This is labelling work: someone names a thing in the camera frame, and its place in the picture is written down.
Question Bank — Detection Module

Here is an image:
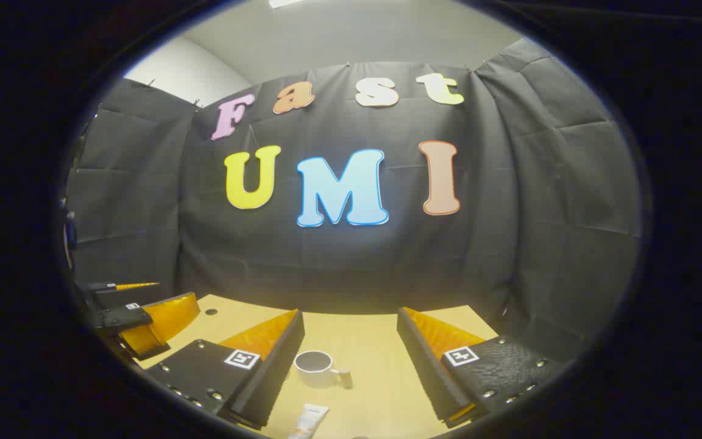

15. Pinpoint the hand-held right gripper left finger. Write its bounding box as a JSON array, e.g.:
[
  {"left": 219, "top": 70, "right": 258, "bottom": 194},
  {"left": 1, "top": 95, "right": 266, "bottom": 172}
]
[{"left": 144, "top": 309, "right": 306, "bottom": 431}]

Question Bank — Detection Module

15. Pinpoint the white cup with wooden handle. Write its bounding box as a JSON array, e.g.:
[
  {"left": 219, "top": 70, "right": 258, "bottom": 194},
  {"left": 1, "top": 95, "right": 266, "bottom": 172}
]
[{"left": 294, "top": 350, "right": 353, "bottom": 390}]

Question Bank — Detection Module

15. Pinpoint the black backdrop cloth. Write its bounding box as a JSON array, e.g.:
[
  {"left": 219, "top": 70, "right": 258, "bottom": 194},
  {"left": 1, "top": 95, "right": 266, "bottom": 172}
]
[{"left": 62, "top": 37, "right": 644, "bottom": 366}]

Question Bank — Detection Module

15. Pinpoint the wooden desktop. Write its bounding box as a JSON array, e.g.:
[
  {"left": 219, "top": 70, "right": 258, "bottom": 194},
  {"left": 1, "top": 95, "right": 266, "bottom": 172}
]
[{"left": 133, "top": 294, "right": 501, "bottom": 439}]

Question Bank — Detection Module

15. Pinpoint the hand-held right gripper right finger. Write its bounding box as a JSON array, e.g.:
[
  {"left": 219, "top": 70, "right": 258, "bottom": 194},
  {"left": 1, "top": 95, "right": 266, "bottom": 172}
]
[{"left": 397, "top": 307, "right": 565, "bottom": 427}]

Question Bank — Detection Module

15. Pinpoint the white toothpaste tube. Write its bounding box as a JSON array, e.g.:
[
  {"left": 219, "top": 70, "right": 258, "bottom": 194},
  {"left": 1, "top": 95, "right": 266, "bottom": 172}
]
[{"left": 287, "top": 404, "right": 330, "bottom": 439}]

